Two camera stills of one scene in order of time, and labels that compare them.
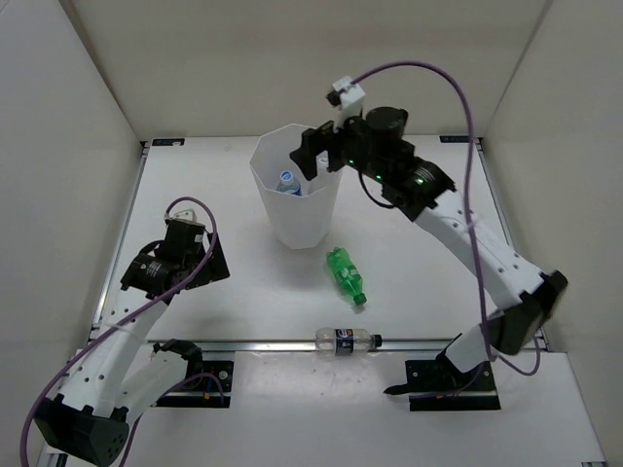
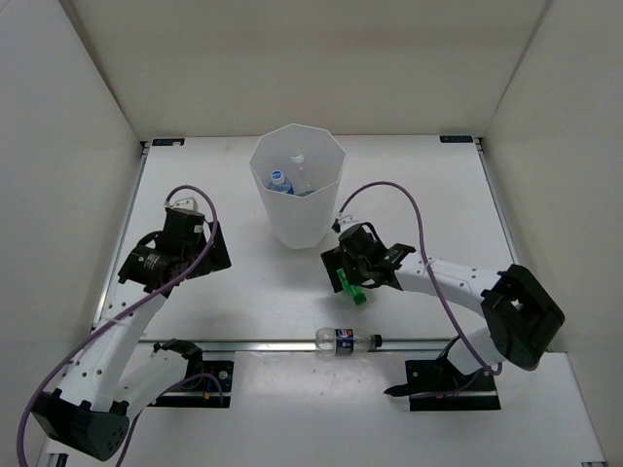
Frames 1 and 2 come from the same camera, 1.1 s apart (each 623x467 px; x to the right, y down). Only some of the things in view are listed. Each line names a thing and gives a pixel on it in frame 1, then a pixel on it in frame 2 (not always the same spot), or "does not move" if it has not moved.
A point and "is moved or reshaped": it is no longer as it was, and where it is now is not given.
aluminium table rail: x=256 y=345 does not move
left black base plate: x=211 y=388 does not move
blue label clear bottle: x=288 y=184 is moved or reshaped
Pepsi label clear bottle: x=346 y=341 does not move
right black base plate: x=436 y=384 does not move
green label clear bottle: x=322 y=162 to x=302 y=185
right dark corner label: x=455 y=139 does not move
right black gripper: x=317 y=140 to x=335 y=259
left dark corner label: x=168 y=141 does not move
